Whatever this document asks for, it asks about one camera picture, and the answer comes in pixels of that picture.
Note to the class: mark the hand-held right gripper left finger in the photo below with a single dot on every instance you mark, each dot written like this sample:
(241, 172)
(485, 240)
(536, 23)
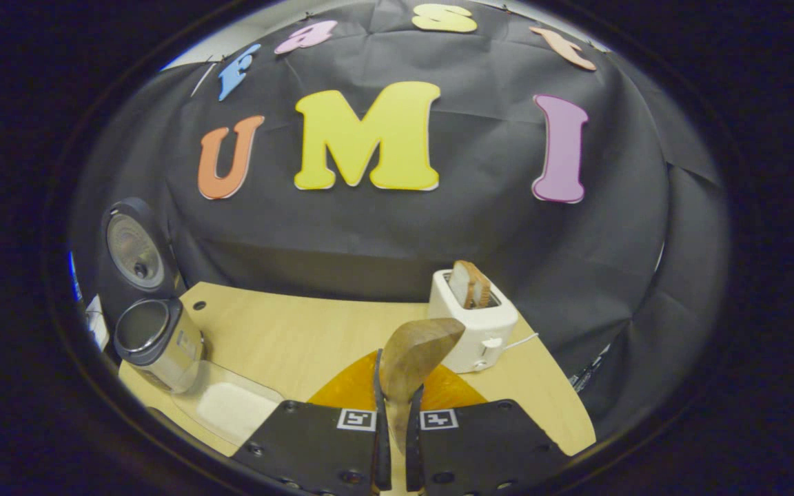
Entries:
(314, 448)

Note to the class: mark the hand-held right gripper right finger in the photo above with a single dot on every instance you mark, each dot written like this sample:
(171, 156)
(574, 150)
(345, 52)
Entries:
(486, 448)

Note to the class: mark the wooden spoon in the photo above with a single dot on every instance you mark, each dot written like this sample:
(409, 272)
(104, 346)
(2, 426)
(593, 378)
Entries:
(418, 351)

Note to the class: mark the silver black rice cooker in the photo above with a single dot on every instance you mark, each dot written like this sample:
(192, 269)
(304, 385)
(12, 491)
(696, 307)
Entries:
(163, 351)

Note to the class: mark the white toaster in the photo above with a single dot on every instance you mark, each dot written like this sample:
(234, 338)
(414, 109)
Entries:
(480, 331)

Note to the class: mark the clear plastic tray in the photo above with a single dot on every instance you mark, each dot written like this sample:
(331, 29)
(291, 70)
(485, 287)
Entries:
(204, 386)

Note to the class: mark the toasted bread slice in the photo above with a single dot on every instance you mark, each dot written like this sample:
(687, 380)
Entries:
(469, 282)

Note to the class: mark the black backdrop cloth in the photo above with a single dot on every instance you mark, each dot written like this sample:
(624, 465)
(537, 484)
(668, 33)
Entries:
(438, 227)

